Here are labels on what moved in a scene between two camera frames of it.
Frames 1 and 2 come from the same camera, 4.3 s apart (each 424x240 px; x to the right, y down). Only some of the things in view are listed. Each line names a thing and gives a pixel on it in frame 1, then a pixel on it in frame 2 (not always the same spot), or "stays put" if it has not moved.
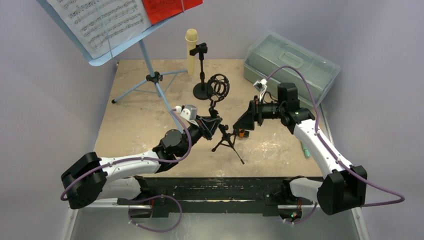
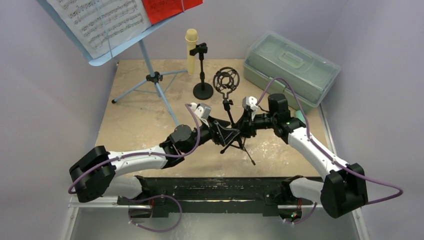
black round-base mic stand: x=201 y=91 stays put
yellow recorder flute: x=191 y=37 stays put
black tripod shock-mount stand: x=218 y=88 → x=226 y=79
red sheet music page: x=158 y=10 stays put
